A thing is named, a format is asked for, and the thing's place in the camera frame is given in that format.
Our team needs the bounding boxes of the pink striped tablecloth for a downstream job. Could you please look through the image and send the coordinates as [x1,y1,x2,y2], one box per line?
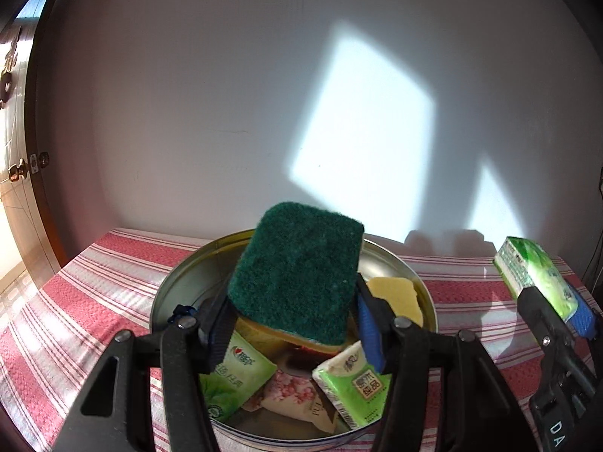
[0,227,603,452]

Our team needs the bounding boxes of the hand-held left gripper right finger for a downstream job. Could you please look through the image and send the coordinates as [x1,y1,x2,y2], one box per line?
[354,273,542,452]

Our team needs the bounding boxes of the wooden door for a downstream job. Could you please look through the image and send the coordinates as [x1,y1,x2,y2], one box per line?
[0,0,69,295]

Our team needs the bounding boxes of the green and yellow scouring sponge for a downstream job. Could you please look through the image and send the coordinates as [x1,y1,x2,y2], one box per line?
[227,202,366,355]

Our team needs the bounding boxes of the brass door knob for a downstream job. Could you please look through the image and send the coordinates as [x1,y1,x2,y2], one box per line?
[8,160,34,182]

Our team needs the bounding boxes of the black cable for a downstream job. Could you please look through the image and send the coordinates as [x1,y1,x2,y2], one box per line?
[583,240,603,289]

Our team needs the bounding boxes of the pink floral tissue pack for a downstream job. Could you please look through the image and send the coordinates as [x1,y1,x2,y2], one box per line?
[242,368,338,435]

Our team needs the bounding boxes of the smooth yellow block sponge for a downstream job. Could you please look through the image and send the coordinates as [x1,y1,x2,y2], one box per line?
[366,276,425,329]

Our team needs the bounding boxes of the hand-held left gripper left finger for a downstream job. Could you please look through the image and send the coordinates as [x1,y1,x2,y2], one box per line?
[54,287,236,452]

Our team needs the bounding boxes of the green tissue pack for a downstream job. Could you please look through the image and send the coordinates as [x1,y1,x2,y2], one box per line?
[312,339,395,430]
[200,330,279,423]
[493,236,581,327]

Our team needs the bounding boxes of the round metal cookie tin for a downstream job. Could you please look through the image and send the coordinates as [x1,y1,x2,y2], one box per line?
[150,229,439,446]

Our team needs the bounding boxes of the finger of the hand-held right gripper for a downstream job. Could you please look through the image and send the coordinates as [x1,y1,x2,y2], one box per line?
[517,285,598,397]
[563,279,603,341]

